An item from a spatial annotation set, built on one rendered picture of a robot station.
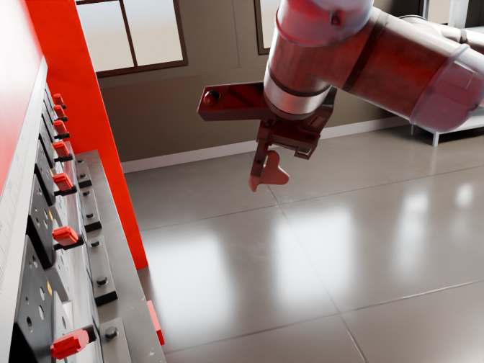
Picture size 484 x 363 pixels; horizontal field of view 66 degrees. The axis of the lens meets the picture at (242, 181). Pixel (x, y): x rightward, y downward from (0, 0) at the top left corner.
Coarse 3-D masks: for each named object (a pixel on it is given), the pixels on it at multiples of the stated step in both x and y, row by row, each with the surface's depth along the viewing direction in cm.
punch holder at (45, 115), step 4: (44, 104) 108; (44, 108) 104; (44, 112) 101; (44, 116) 98; (48, 116) 110; (44, 120) 98; (48, 120) 106; (48, 124) 103; (48, 128) 100; (52, 128) 109; (48, 132) 99; (52, 132) 106; (52, 136) 103; (52, 140) 100; (56, 140) 108; (52, 144) 101; (60, 164) 104
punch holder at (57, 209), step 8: (40, 144) 76; (40, 152) 72; (40, 160) 69; (40, 168) 67; (48, 168) 76; (40, 176) 65; (48, 176) 73; (40, 184) 65; (48, 184) 70; (48, 192) 67; (48, 200) 67; (56, 200) 71; (56, 208) 68; (64, 208) 79; (56, 216) 68; (64, 216) 76; (64, 224) 72
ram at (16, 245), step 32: (0, 0) 83; (0, 32) 69; (32, 32) 154; (0, 64) 59; (32, 64) 112; (0, 96) 52; (0, 128) 46; (32, 128) 73; (0, 160) 42; (32, 160) 62; (0, 192) 38; (0, 320) 28; (0, 352) 26
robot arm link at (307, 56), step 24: (288, 0) 30; (312, 0) 29; (336, 0) 29; (360, 0) 29; (288, 24) 31; (312, 24) 30; (336, 24) 29; (360, 24) 30; (288, 48) 33; (312, 48) 32; (336, 48) 32; (360, 48) 31; (288, 72) 36; (312, 72) 35; (336, 72) 33
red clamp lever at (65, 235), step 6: (60, 228) 48; (66, 228) 48; (54, 234) 47; (60, 234) 48; (66, 234) 48; (72, 234) 49; (78, 234) 56; (60, 240) 48; (66, 240) 49; (72, 240) 50; (78, 240) 55; (54, 246) 55; (60, 246) 55; (66, 246) 55; (72, 246) 55
